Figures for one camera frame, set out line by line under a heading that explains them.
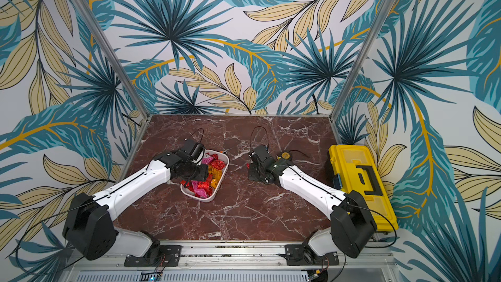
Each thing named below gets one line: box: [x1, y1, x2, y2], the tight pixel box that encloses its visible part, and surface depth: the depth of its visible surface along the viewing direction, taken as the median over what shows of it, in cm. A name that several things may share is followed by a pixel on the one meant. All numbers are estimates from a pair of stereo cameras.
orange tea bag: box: [208, 164, 223, 189], surface depth 92 cm
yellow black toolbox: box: [328, 144, 399, 232], surface depth 81 cm
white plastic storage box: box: [180, 149, 230, 204], surface depth 87 cm
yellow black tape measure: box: [276, 150, 291, 160], surface depth 102 cm
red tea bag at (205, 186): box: [197, 177, 214, 196], surface depth 84 cm
